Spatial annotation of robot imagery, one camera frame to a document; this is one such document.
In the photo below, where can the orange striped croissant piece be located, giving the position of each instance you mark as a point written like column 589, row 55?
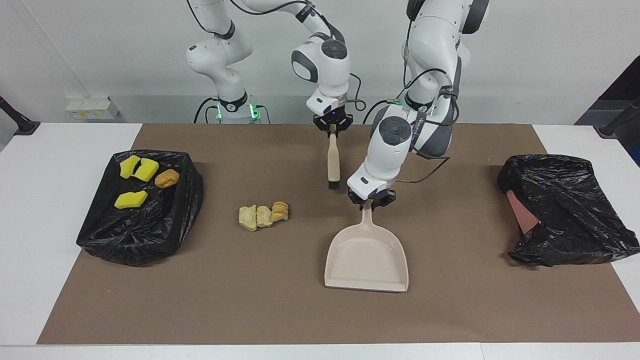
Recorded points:
column 280, row 211

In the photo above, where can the black stand foot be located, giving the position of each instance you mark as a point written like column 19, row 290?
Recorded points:
column 20, row 125
column 620, row 122

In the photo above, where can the pale pastry piece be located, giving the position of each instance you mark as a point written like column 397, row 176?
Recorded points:
column 247, row 218
column 264, row 216

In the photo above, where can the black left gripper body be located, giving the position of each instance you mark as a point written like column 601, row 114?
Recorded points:
column 372, row 199

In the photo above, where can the beige hand brush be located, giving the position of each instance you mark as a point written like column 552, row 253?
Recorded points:
column 333, row 160

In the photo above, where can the white box on floor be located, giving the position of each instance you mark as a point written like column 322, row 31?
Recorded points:
column 92, row 107

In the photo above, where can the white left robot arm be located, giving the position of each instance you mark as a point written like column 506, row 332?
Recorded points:
column 395, row 145

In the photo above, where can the black bag lined bin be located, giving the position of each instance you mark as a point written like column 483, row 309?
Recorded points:
column 140, row 235

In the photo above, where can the beige plastic dustpan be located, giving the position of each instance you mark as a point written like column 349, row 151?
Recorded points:
column 367, row 260

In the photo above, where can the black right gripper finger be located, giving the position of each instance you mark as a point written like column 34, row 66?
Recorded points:
column 342, row 130
column 326, row 131

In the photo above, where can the brown table mat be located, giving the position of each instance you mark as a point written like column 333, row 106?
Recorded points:
column 250, row 300

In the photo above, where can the green and yellow sponge piece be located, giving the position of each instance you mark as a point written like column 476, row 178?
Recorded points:
column 147, row 170

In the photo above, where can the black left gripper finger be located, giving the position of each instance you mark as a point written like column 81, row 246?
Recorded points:
column 362, row 206
column 380, row 204

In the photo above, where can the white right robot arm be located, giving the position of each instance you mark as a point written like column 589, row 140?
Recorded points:
column 327, row 60

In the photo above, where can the pink bin with black bag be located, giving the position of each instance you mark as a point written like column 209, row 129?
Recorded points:
column 575, row 210

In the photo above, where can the brown bread roll toy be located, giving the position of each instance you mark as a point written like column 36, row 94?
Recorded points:
column 167, row 178

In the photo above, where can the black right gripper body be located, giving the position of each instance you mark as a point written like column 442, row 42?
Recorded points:
column 332, row 120

